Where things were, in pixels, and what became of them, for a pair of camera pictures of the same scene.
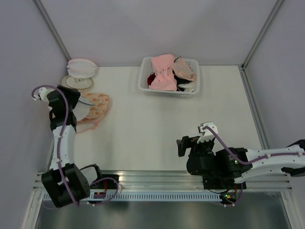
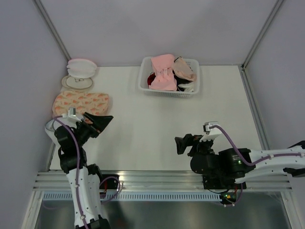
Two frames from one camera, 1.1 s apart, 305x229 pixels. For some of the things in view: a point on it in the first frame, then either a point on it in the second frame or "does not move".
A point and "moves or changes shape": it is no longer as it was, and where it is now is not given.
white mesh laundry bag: x=82 y=108 moves or changes shape
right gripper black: x=191 y=142 does not move
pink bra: x=165 y=79 does not move
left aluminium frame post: x=53 y=28 does not move
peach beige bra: x=182 y=69 does not move
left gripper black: x=73 y=94 to x=99 y=123
